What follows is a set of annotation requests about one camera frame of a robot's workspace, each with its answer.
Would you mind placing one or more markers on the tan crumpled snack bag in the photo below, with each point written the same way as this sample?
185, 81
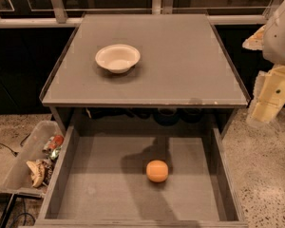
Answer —
41, 171

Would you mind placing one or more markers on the metal window frame rail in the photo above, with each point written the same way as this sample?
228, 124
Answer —
24, 13

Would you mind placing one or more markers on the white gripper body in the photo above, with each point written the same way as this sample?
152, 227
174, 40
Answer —
280, 42

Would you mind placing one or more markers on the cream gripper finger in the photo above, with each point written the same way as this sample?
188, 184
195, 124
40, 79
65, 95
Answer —
268, 96
255, 41

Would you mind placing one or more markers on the red soda can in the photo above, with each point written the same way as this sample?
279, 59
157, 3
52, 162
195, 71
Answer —
52, 143

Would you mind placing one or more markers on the grey open top drawer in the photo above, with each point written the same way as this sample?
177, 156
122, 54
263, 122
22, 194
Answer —
100, 180

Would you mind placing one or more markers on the orange fruit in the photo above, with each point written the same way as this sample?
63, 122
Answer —
157, 171

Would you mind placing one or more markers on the white bowl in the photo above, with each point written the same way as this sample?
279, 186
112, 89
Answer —
117, 58

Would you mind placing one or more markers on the clear plastic bin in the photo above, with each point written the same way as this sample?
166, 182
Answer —
18, 180

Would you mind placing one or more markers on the grey cabinet counter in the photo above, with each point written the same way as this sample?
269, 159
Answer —
183, 64

